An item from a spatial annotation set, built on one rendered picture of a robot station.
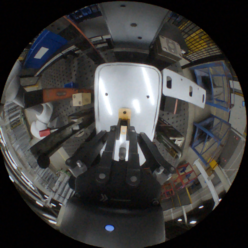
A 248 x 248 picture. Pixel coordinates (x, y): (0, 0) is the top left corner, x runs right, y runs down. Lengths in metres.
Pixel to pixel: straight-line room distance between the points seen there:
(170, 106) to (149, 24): 0.27
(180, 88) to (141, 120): 0.20
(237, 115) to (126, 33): 7.76
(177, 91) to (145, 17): 0.25
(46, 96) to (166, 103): 0.35
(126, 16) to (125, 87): 0.21
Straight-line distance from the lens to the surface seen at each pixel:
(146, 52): 0.29
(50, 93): 0.18
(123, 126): 0.22
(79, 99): 0.20
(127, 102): 0.23
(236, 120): 7.88
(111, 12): 0.20
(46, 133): 0.26
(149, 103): 0.24
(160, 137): 0.29
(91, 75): 0.62
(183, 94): 0.32
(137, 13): 0.20
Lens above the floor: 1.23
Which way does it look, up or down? 67 degrees down
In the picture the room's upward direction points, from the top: 173 degrees counter-clockwise
